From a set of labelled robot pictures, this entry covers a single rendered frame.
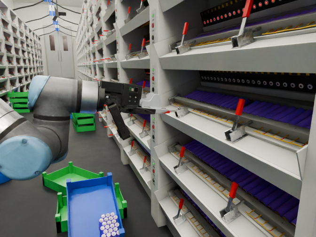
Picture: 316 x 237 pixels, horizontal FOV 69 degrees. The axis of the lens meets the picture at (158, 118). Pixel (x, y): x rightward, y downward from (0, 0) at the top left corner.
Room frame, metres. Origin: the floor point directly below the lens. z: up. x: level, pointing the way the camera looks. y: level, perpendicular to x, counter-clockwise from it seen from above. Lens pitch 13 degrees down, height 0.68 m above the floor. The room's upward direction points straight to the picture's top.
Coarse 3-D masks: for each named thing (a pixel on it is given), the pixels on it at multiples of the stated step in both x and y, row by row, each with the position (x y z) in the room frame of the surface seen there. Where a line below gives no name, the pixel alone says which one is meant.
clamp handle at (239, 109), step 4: (240, 100) 0.49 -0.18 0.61; (244, 100) 0.49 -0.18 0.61; (240, 104) 0.49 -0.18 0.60; (240, 108) 0.48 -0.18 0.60; (236, 112) 0.49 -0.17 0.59; (240, 112) 0.48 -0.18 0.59; (236, 116) 0.49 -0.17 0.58; (236, 120) 0.49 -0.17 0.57; (236, 124) 0.48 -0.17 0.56; (232, 128) 0.49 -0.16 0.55; (236, 128) 0.48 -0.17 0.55
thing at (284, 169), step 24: (168, 96) 0.89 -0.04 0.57; (288, 96) 0.54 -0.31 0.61; (312, 96) 0.48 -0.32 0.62; (168, 120) 0.81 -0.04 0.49; (192, 120) 0.67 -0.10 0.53; (216, 144) 0.53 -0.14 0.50; (240, 144) 0.46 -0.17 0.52; (264, 144) 0.43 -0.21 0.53; (288, 144) 0.41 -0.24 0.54; (264, 168) 0.39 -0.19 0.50; (288, 168) 0.35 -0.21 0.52; (288, 192) 0.35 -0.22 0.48
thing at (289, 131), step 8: (176, 104) 0.83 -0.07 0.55; (184, 104) 0.80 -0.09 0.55; (192, 104) 0.75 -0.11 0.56; (200, 104) 0.71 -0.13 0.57; (208, 104) 0.68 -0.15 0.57; (200, 112) 0.68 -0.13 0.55; (208, 112) 0.67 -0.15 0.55; (216, 112) 0.63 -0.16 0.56; (224, 112) 0.59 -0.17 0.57; (232, 112) 0.57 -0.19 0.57; (232, 120) 0.57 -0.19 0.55; (240, 120) 0.54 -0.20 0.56; (248, 120) 0.51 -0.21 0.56; (256, 120) 0.49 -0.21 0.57; (264, 120) 0.48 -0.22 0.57; (272, 120) 0.46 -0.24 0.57; (264, 128) 0.47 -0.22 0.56; (272, 128) 0.45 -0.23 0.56; (280, 128) 0.43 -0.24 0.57; (288, 128) 0.42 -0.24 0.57; (296, 128) 0.41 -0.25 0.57; (304, 128) 0.40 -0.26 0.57; (272, 136) 0.43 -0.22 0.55; (288, 136) 0.42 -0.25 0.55; (296, 136) 0.40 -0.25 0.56; (304, 136) 0.39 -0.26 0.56; (296, 144) 0.38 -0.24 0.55; (304, 144) 0.38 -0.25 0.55
